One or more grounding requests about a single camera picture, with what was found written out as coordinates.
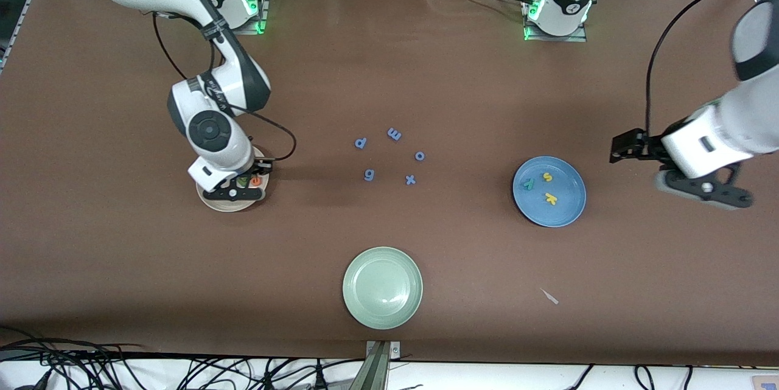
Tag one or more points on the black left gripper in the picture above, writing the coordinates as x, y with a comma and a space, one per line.
649, 147

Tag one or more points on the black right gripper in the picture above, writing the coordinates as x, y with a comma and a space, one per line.
260, 169

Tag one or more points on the yellow foam letter k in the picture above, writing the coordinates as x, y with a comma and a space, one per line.
551, 198

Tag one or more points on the teal foam letter y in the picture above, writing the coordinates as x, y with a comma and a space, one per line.
529, 183

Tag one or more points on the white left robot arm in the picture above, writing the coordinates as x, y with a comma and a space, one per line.
566, 0

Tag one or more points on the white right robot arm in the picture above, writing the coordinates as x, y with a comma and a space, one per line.
210, 128

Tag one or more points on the beige brown plate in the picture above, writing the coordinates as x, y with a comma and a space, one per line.
234, 206

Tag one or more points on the blue plate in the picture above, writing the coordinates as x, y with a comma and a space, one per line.
566, 213

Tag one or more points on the blue foam letter p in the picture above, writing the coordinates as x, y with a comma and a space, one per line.
360, 142

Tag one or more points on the blue foam letter g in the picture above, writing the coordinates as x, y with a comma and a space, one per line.
369, 175

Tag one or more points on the blue foam letter m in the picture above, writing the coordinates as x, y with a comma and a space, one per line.
394, 134

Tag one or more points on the pale green plate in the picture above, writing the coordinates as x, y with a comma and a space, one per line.
382, 288

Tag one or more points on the torn grey tape scrap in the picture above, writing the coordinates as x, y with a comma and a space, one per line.
549, 296

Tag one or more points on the tan cardboard box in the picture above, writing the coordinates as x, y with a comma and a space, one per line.
765, 384

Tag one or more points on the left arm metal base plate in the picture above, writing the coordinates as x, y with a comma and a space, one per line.
530, 38

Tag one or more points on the silver bracket plate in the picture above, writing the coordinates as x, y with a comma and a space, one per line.
394, 350

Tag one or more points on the grey metal post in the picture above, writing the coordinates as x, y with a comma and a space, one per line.
372, 372

